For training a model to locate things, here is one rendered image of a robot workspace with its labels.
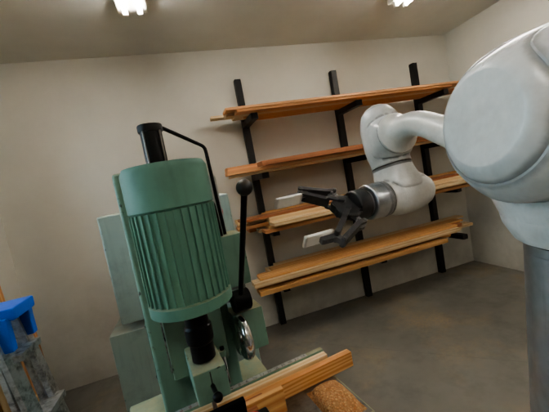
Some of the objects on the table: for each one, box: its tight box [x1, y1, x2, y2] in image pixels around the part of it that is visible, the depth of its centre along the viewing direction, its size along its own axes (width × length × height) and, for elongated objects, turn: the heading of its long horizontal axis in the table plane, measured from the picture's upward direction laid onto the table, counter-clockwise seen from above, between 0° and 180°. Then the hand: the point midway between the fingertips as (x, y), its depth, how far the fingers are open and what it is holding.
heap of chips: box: [306, 379, 367, 412], centre depth 73 cm, size 8×12×3 cm
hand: (292, 221), depth 70 cm, fingers open, 13 cm apart
